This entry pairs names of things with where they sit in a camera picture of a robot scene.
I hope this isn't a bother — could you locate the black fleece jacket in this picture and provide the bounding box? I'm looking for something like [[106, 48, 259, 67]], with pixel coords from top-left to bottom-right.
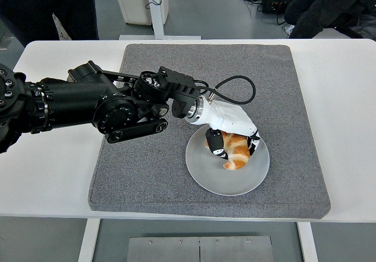
[[284, 0, 376, 39]]

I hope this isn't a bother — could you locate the grey fabric mat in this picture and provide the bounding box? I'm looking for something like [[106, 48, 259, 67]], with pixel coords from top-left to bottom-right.
[[88, 43, 332, 219]]

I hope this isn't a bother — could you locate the person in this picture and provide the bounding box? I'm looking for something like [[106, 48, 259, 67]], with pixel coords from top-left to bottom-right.
[[0, 0, 99, 48]]

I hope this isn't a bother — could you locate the round pale grey plate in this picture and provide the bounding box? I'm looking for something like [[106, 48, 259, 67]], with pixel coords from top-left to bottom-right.
[[185, 126, 270, 196]]

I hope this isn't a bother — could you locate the white stand with flat base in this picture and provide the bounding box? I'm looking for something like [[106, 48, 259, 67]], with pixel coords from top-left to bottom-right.
[[119, 0, 203, 41]]

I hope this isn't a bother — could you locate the golden croissant bread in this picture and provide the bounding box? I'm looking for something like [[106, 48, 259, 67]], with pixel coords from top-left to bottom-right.
[[205, 131, 251, 171]]

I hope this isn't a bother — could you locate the white table leg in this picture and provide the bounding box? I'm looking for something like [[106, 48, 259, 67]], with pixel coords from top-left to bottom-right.
[[297, 222, 319, 262], [78, 219, 101, 262]]

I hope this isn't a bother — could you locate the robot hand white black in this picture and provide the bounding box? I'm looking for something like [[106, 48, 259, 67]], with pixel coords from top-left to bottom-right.
[[187, 96, 261, 160]]

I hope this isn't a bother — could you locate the grey metal plate with screws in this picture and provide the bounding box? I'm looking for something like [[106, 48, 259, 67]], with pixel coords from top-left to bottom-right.
[[126, 236, 274, 262]]

